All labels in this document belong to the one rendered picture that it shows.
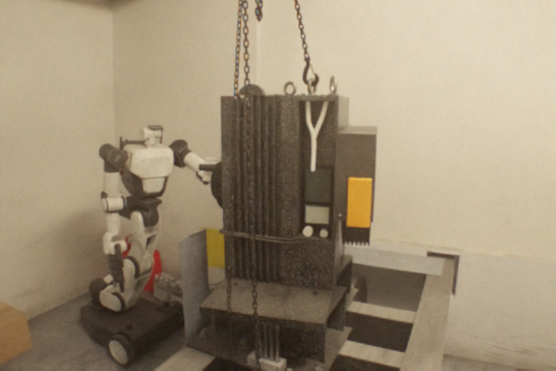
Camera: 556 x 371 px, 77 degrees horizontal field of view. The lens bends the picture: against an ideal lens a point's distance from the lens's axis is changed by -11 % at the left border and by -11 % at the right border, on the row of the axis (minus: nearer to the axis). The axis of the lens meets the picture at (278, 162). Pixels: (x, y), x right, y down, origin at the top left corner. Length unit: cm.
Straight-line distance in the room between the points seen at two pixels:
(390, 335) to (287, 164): 93
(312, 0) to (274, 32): 34
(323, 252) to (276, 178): 32
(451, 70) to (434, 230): 97
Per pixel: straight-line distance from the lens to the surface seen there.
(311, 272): 150
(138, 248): 252
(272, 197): 146
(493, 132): 245
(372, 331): 190
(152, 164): 227
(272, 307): 139
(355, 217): 130
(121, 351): 267
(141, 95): 340
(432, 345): 171
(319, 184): 144
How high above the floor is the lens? 158
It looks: 9 degrees down
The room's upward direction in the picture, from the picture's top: straight up
